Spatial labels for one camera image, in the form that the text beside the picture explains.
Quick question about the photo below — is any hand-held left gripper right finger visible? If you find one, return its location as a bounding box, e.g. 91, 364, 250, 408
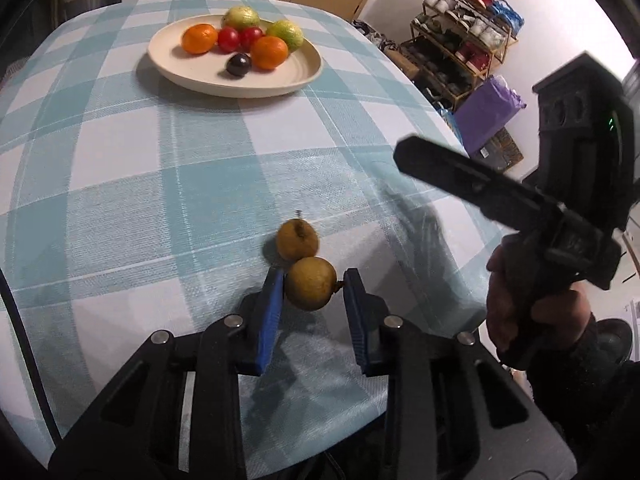
342, 267, 578, 480

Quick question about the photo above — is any cream oval plate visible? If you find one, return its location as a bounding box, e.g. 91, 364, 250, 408
147, 14, 323, 99

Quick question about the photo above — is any metal shoe rack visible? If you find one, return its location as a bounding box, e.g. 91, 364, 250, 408
400, 0, 523, 111

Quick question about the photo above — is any teal checked tablecloth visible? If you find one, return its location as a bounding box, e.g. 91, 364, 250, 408
0, 0, 506, 466

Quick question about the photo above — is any purple bag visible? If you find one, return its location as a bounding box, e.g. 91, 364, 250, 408
452, 75, 527, 157

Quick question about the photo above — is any orange mandarin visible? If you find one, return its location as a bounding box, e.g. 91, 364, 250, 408
181, 24, 219, 56
250, 36, 290, 71

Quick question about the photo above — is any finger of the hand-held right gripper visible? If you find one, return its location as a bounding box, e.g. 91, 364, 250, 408
393, 135, 566, 234

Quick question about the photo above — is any patterned doormat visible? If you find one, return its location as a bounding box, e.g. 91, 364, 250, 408
481, 127, 526, 174

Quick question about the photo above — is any small brown pear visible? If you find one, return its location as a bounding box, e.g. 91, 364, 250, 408
276, 211, 320, 262
284, 256, 342, 312

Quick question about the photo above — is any person's right forearm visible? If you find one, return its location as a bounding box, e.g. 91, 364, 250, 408
525, 310, 640, 480

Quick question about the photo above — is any pile of shoes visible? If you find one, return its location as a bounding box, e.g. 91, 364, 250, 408
352, 19, 401, 52

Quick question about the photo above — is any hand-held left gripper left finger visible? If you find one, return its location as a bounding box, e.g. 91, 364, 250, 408
47, 267, 287, 480

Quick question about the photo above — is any red tomato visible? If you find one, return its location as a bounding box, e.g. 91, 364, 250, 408
240, 26, 264, 52
217, 27, 242, 54

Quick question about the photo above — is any round stool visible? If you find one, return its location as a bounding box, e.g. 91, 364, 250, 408
594, 317, 634, 362

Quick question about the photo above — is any person's right hand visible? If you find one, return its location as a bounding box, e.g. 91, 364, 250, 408
486, 245, 594, 362

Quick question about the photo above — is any dark purple plum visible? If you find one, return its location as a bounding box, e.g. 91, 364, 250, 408
225, 53, 252, 78

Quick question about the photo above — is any green citrus fruit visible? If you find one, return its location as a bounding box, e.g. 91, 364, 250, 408
221, 6, 262, 31
266, 20, 305, 52

